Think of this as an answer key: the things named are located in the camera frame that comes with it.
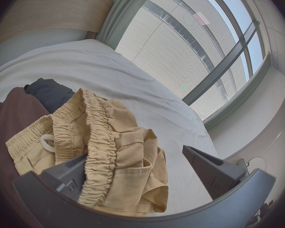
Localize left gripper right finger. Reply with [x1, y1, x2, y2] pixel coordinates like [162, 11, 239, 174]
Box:
[182, 144, 247, 201]

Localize bed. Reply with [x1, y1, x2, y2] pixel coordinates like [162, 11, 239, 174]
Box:
[0, 0, 220, 219]

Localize grey-green curtain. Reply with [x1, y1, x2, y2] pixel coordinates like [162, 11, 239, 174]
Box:
[95, 0, 162, 50]

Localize tan shorts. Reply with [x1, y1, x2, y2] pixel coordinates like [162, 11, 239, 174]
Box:
[5, 88, 169, 217]

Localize black garment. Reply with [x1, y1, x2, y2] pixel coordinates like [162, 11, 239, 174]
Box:
[23, 78, 76, 115]

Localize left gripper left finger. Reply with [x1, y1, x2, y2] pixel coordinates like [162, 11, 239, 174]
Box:
[41, 152, 89, 202]

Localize window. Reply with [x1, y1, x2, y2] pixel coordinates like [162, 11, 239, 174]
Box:
[113, 0, 271, 123]

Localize brown shorts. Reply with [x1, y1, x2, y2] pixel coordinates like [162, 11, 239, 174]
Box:
[0, 86, 51, 223]

